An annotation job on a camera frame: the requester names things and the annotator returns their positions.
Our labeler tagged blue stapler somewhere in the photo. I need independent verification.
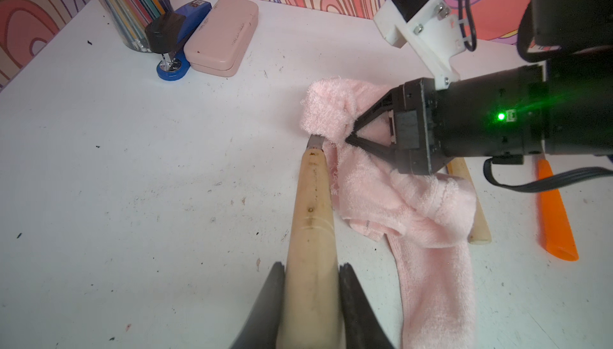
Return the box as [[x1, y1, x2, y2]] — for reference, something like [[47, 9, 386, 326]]
[[145, 0, 212, 81]]

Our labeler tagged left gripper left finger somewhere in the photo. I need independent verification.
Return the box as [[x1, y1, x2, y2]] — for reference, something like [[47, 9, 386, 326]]
[[231, 262, 285, 349]]

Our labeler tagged pink case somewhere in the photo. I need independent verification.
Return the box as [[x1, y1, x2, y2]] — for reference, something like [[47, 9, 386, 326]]
[[184, 0, 259, 77]]

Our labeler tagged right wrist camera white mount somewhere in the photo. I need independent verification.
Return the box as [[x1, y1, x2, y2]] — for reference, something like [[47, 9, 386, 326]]
[[374, 0, 466, 90]]

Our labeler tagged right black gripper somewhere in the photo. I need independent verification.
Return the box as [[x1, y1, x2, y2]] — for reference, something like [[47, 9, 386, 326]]
[[345, 65, 547, 175]]

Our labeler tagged orange handled sickle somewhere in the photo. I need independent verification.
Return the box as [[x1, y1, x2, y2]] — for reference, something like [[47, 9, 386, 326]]
[[535, 153, 580, 262]]

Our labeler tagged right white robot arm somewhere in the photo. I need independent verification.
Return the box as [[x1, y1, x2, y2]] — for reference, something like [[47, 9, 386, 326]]
[[346, 0, 612, 181]]

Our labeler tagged wooden handled sickle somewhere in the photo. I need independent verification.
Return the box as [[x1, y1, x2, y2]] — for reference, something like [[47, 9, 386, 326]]
[[447, 158, 493, 245], [277, 135, 343, 348]]

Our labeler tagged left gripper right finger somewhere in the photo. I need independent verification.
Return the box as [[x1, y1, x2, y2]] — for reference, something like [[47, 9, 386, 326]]
[[339, 263, 394, 349]]

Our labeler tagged pink rag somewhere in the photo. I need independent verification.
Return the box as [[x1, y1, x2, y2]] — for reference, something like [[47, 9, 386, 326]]
[[300, 78, 477, 348]]

